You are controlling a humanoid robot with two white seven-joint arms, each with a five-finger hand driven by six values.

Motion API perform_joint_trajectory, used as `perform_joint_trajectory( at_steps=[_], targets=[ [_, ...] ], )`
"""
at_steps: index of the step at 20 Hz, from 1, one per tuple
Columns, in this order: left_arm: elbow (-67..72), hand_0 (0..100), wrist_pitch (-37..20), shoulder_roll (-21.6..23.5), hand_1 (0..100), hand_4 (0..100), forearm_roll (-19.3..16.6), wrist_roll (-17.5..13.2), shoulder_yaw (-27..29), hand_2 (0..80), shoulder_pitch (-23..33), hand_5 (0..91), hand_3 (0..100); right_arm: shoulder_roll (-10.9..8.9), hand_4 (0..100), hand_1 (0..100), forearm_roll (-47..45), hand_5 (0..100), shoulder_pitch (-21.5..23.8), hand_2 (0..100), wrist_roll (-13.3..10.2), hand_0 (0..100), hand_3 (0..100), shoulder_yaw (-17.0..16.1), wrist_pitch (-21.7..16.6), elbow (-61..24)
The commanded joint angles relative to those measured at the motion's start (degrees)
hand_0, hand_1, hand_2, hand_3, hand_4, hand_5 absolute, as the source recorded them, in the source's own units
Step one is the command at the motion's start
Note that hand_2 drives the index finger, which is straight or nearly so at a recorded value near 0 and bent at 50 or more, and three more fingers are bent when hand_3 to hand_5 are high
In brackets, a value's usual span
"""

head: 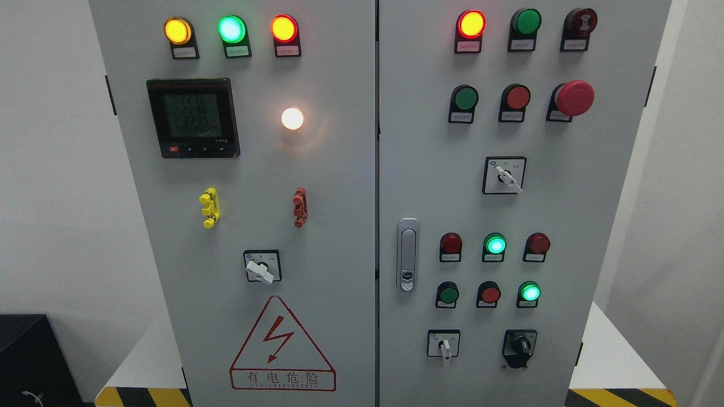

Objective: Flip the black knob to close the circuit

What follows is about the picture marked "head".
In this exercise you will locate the black rotary knob switch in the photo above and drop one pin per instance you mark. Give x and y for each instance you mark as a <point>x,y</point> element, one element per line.
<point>518,347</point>

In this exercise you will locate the red terminal connector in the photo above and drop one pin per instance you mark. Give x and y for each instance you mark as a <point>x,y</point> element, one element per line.
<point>300,210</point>

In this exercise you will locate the dark red indicator light left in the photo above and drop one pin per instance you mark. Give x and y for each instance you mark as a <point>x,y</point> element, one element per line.
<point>450,247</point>

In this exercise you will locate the dark red indicator light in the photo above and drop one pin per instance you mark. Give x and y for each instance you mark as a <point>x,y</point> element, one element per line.
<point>450,247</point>
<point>536,248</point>

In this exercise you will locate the white lit indicator light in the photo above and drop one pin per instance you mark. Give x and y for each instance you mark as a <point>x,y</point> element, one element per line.
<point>292,118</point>

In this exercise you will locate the green push button lower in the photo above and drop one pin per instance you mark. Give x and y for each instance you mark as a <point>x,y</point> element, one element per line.
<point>447,295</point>

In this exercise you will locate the green push button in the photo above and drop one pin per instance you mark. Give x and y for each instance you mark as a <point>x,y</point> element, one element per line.
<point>447,295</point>
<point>463,101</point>

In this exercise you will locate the grey left cabinet door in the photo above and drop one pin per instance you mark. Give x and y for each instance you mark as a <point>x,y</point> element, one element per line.
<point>328,263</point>

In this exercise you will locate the grey cabinet door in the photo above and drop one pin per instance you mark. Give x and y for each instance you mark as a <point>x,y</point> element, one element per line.
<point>433,171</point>
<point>328,263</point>

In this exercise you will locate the green lit indicator light middle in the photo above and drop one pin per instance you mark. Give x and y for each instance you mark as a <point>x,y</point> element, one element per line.
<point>494,246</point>

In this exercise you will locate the green push button upper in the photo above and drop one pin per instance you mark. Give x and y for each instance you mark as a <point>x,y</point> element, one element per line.
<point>463,101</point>

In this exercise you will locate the yellow terminal connector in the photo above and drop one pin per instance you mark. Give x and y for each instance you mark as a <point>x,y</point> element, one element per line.
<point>210,207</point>

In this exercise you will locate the red push button lower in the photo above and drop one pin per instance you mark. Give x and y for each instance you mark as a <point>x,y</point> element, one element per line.
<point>488,295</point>

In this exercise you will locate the red push button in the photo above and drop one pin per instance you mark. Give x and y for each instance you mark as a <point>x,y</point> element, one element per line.
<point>513,102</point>
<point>488,295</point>

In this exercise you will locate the grey right cabinet door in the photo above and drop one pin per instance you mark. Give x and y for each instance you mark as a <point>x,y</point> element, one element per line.
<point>433,171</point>

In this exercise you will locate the red electric hazard warning sticker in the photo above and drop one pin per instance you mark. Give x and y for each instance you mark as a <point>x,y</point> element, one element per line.
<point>279,355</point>

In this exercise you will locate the dark red indicator light right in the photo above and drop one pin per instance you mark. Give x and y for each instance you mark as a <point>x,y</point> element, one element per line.
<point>536,248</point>

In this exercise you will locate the red push button upper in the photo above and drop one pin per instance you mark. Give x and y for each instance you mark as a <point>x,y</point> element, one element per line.
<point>513,102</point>

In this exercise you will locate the black digital power meter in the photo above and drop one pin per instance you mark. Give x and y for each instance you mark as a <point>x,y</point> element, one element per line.
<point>194,117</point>

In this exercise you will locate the green lit indicator light lower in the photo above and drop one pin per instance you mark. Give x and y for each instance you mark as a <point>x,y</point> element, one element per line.
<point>528,295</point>

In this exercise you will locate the red-orange indicator light left door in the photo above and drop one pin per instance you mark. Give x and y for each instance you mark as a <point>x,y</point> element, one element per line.
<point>286,38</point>

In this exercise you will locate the red lit indicator light right door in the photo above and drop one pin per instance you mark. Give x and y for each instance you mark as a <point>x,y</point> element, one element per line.
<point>470,27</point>

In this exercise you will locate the green lit indicator light top-left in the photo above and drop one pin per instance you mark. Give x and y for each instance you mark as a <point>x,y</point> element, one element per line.
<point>235,38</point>

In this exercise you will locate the red emergency stop mushroom button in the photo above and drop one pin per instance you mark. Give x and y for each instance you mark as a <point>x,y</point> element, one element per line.
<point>568,100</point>

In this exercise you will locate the green indicator light top right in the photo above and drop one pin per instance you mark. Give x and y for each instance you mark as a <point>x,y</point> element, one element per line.
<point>524,26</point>

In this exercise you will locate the yellow indicator light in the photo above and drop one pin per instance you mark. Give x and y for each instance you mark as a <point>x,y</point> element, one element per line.
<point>182,38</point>

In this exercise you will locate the dark red buzzer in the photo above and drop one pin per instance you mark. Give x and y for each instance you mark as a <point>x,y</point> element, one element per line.
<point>577,28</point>

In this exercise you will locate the white platform with hazard stripes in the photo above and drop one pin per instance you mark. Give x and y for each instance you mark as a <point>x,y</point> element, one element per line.
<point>609,371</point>

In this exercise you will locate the black box bottom left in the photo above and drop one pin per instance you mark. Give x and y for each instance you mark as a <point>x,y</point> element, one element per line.
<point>33,369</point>

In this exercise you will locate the silver door lock handle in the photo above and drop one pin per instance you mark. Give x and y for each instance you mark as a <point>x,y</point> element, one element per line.
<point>407,248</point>

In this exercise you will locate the white selector switch left door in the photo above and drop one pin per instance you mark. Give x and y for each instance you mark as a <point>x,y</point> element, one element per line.
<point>263,266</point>

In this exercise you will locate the white selector switch upper right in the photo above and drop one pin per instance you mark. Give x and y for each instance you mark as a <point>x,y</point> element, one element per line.
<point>504,175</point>

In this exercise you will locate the white selector switch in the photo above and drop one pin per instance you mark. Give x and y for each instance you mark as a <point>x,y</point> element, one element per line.
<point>504,175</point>
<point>443,344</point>

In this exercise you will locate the white selector switch lower right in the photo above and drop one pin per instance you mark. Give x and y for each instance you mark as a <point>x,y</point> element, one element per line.
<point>443,344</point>

